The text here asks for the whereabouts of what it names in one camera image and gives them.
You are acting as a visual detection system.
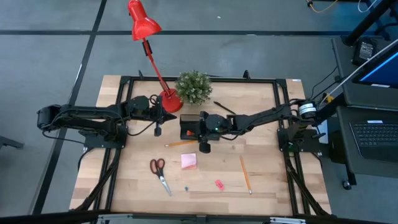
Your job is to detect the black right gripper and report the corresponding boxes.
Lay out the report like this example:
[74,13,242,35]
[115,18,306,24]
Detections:
[190,110,219,154]

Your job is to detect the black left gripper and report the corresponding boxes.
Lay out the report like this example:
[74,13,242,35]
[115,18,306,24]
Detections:
[148,94,178,138]

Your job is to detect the orange pencil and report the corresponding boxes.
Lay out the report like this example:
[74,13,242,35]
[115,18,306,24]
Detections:
[164,139,200,147]
[239,155,252,195]

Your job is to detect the pink sticky note pad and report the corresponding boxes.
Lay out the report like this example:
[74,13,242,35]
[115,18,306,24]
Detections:
[180,152,198,170]

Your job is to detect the black pen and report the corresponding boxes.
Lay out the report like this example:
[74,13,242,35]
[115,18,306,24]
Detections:
[213,101,236,115]

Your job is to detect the red and black scissors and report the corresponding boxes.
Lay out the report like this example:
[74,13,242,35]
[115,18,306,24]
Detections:
[149,158,172,197]

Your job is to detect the black mesh desk organizer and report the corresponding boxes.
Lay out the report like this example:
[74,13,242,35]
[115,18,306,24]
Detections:
[179,114,221,141]

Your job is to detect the green potted plant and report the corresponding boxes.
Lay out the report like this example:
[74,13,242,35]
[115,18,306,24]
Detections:
[175,70,214,105]

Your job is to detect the red desk lamp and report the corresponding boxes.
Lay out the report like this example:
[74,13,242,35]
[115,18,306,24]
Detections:
[127,0,184,114]

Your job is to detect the grey chair leg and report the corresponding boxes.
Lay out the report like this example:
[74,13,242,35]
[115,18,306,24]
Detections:
[0,135,25,151]

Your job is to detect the white rod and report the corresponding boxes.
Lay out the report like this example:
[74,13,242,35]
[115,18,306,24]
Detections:
[320,39,398,105]

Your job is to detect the black side desk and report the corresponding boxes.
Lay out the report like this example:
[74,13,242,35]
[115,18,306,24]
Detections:
[331,35,398,190]

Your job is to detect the black laptop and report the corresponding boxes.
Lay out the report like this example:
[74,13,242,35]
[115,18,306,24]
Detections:
[349,119,398,164]

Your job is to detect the black power adapter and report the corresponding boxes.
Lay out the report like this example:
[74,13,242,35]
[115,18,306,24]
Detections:
[352,36,379,66]

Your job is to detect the computer monitor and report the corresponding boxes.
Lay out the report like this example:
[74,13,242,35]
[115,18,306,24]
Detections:
[352,40,398,90]

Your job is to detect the black stand pole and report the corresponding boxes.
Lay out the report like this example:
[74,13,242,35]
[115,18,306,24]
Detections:
[341,0,398,47]

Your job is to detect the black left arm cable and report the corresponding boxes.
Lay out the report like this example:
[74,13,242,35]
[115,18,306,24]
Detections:
[126,119,157,137]

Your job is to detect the black aluminium table frame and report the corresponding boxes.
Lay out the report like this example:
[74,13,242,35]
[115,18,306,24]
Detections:
[0,70,398,224]

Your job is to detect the yellow cable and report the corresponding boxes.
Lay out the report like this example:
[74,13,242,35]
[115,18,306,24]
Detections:
[306,0,339,14]

